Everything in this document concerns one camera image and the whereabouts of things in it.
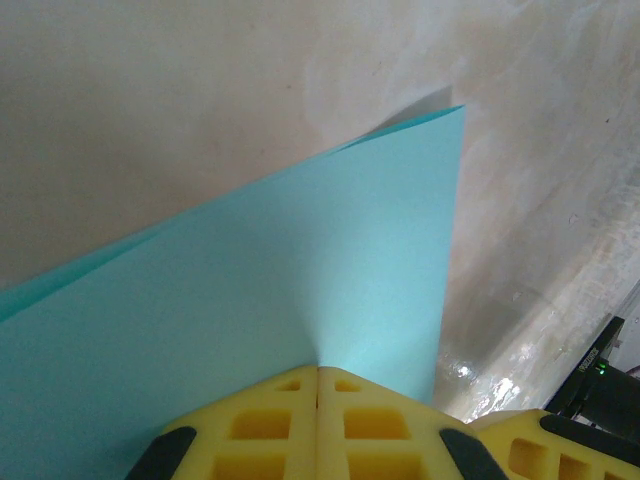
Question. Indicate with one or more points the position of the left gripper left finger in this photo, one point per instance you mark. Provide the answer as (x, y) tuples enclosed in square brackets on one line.
[(305, 425)]

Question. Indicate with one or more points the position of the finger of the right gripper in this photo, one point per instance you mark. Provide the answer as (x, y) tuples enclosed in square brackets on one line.
[(500, 440)]

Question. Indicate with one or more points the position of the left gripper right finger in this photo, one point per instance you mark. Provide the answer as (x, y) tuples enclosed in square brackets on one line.
[(330, 425)]

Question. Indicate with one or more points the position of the teal paper sheet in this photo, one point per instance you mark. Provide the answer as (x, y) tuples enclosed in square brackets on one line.
[(250, 275)]

